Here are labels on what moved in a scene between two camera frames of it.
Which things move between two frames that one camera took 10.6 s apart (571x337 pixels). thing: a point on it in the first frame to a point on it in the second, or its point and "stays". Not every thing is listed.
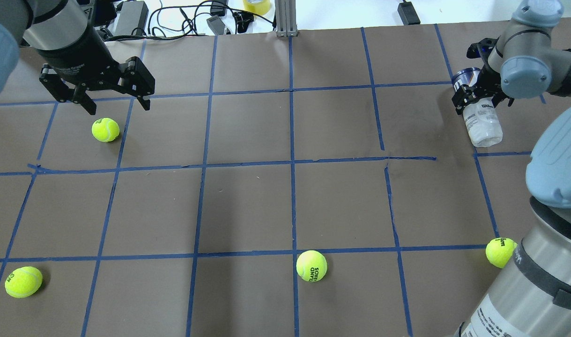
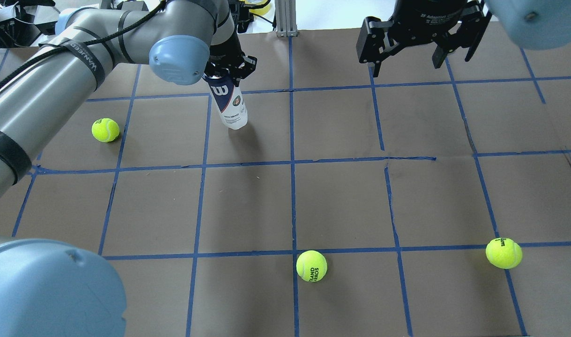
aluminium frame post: [285, 18] stays
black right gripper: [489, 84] to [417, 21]
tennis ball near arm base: [499, 251] stays
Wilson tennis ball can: [481, 115] to [230, 101]
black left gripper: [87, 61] to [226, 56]
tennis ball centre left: [105, 129] stays
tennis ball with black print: [311, 266] stays
